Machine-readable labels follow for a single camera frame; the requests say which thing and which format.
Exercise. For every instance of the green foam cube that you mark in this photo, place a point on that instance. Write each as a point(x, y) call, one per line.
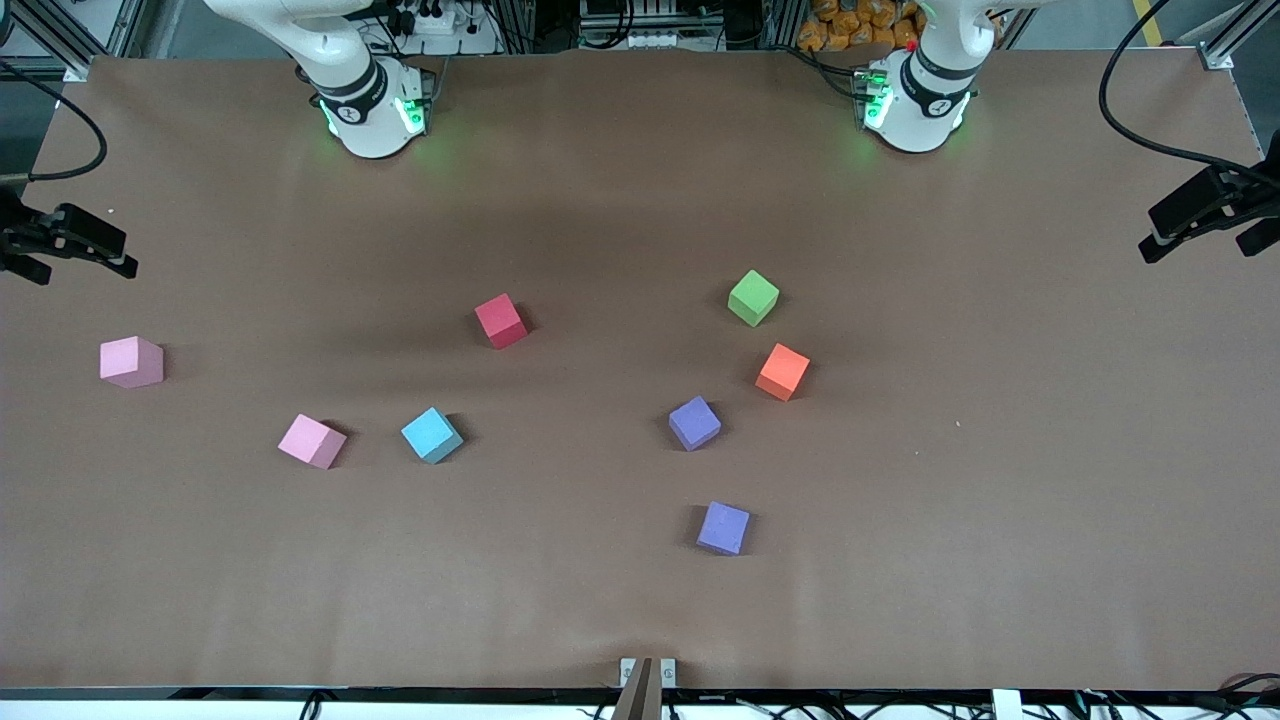
point(752, 297)

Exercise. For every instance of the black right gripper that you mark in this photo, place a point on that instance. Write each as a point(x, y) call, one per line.
point(22, 237)

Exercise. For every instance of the brown table cover sheet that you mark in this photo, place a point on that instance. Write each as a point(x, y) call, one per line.
point(900, 560)

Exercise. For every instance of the blue foam cube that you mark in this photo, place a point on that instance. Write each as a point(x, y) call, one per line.
point(430, 433)

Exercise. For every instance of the orange fruit pile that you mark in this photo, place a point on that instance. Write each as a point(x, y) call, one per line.
point(840, 30)

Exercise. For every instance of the electronic equipment rack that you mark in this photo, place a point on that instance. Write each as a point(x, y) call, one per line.
point(640, 40)

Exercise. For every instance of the aluminium frame profile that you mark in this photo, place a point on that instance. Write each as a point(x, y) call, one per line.
point(76, 72)
point(1217, 57)

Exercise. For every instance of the slanted metal post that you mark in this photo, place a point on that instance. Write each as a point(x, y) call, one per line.
point(638, 700)

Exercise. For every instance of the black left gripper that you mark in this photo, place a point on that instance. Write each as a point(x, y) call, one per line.
point(1232, 196)

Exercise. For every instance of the orange foam cube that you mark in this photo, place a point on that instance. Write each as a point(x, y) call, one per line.
point(782, 370)

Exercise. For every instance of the silver metal bracket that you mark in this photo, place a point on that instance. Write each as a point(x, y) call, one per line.
point(668, 673)

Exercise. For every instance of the purple foam cube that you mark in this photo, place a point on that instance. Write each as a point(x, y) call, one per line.
point(694, 422)
point(723, 527)

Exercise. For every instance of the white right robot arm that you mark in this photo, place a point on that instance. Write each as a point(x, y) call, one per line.
point(375, 138)

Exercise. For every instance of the red foam cube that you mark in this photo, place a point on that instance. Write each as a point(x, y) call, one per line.
point(499, 320)

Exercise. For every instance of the white power strip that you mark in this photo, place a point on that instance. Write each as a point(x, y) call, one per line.
point(455, 45)

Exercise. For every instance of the pink foam cube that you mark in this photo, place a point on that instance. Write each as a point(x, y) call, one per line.
point(128, 360)
point(310, 440)

